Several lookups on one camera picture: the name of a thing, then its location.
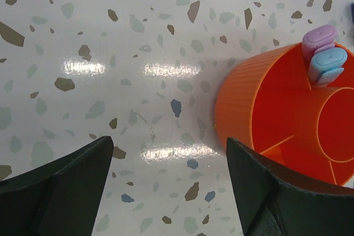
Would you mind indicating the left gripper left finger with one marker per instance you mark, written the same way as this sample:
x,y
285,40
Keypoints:
x,y
59,198

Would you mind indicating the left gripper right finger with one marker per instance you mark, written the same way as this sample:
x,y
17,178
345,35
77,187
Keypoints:
x,y
272,199

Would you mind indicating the orange round organizer container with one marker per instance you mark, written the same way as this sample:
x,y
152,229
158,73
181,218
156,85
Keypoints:
x,y
268,103

